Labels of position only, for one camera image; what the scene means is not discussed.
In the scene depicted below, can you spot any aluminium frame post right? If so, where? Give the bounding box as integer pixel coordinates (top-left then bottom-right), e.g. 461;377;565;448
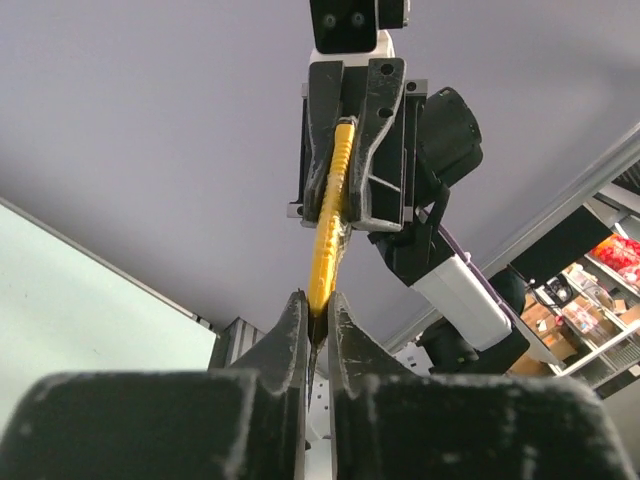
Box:
382;119;640;354

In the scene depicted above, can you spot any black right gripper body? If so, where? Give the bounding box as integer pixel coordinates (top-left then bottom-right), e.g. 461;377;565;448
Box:
287;58;427;232

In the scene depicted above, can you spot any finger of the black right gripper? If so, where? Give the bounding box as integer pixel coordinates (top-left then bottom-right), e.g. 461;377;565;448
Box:
348;58;406;232
303;61;344;223

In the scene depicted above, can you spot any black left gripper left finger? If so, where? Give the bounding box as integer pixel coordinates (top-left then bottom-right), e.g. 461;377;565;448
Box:
1;291;308;479

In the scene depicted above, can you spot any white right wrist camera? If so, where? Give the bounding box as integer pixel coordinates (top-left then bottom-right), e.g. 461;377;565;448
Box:
309;0;411;67

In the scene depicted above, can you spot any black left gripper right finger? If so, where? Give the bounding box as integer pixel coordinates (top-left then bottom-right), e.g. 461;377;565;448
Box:
327;292;635;479

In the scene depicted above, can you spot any yellow utility knife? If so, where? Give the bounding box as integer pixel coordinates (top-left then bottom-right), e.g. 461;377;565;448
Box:
304;115;359;349

